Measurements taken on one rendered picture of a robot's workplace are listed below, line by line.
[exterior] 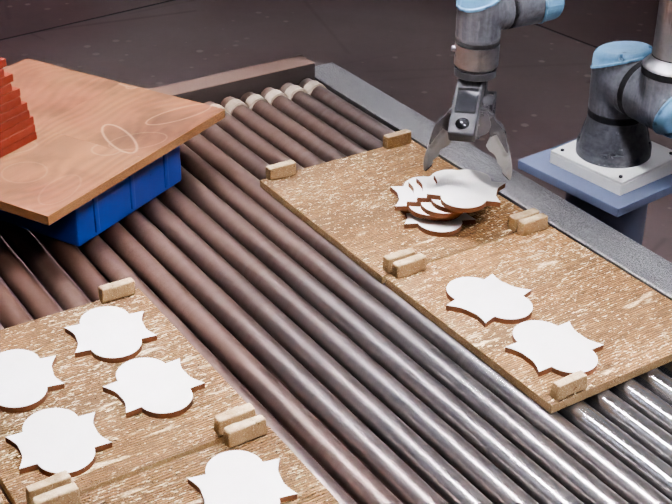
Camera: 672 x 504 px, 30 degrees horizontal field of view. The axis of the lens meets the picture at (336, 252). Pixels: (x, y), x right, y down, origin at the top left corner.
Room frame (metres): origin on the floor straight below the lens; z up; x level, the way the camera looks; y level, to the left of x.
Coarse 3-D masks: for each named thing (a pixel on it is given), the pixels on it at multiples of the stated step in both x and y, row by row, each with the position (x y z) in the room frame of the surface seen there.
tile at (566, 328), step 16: (512, 336) 1.59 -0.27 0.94; (528, 336) 1.58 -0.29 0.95; (544, 336) 1.58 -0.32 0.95; (560, 336) 1.58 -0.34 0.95; (576, 336) 1.58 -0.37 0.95; (512, 352) 1.55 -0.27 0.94; (528, 352) 1.54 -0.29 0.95; (544, 352) 1.54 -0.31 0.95; (560, 352) 1.54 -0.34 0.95; (576, 352) 1.54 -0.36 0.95; (592, 352) 1.54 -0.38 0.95; (544, 368) 1.50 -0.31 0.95; (560, 368) 1.50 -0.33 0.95; (576, 368) 1.50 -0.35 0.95; (592, 368) 1.50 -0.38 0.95
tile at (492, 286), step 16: (448, 288) 1.71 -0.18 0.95; (464, 288) 1.71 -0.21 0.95; (480, 288) 1.72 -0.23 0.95; (496, 288) 1.72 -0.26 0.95; (512, 288) 1.72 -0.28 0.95; (448, 304) 1.67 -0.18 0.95; (464, 304) 1.67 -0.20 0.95; (480, 304) 1.67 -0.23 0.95; (496, 304) 1.67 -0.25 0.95; (512, 304) 1.67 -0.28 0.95; (528, 304) 1.67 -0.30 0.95; (480, 320) 1.63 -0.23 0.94; (496, 320) 1.63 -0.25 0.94; (512, 320) 1.63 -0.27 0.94
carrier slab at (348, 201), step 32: (352, 160) 2.20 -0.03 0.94; (384, 160) 2.20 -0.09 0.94; (416, 160) 2.20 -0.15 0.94; (288, 192) 2.06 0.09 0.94; (320, 192) 2.06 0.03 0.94; (352, 192) 2.06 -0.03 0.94; (384, 192) 2.07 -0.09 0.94; (320, 224) 1.94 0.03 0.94; (352, 224) 1.94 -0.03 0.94; (384, 224) 1.94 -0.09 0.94; (480, 224) 1.95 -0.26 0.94; (352, 256) 1.84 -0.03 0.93
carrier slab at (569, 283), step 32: (448, 256) 1.83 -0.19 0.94; (480, 256) 1.83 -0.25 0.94; (512, 256) 1.84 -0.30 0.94; (544, 256) 1.84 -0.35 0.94; (576, 256) 1.84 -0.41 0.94; (416, 288) 1.73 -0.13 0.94; (544, 288) 1.73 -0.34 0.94; (576, 288) 1.74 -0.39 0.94; (608, 288) 1.74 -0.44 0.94; (640, 288) 1.74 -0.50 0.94; (448, 320) 1.64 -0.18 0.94; (544, 320) 1.64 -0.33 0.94; (576, 320) 1.64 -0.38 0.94; (608, 320) 1.64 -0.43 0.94; (640, 320) 1.64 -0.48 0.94; (480, 352) 1.55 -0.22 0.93; (608, 352) 1.55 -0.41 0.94; (640, 352) 1.56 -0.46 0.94; (544, 384) 1.47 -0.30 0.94; (608, 384) 1.48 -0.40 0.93
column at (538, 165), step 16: (560, 144) 2.42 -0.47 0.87; (528, 160) 2.34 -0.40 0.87; (544, 160) 2.34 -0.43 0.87; (544, 176) 2.29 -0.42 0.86; (560, 176) 2.27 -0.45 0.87; (576, 176) 2.27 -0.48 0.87; (576, 192) 2.22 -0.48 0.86; (592, 192) 2.20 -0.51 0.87; (608, 192) 2.20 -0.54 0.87; (640, 192) 2.20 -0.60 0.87; (656, 192) 2.21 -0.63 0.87; (592, 208) 2.25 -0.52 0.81; (608, 208) 2.15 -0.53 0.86; (624, 208) 2.15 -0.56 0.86; (640, 208) 2.26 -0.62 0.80; (608, 224) 2.24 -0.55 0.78; (624, 224) 2.24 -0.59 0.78; (640, 224) 2.27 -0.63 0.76; (640, 240) 2.28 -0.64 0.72
